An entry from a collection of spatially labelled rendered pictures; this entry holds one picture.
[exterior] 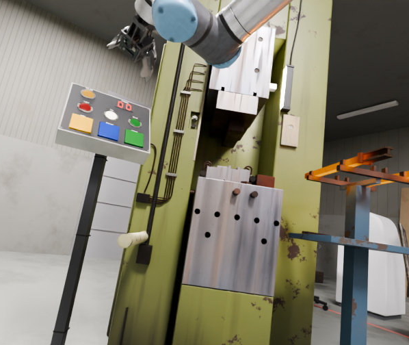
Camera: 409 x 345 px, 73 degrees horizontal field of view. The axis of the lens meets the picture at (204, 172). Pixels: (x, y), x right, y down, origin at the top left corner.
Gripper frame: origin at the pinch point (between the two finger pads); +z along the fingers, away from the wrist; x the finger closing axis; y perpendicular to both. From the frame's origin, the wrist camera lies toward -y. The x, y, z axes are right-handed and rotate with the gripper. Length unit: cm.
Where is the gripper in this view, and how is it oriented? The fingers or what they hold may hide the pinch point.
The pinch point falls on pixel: (128, 66)
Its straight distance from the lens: 98.5
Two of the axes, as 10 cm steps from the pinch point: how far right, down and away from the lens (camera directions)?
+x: 7.4, 6.5, 1.7
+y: -4.0, 6.3, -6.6
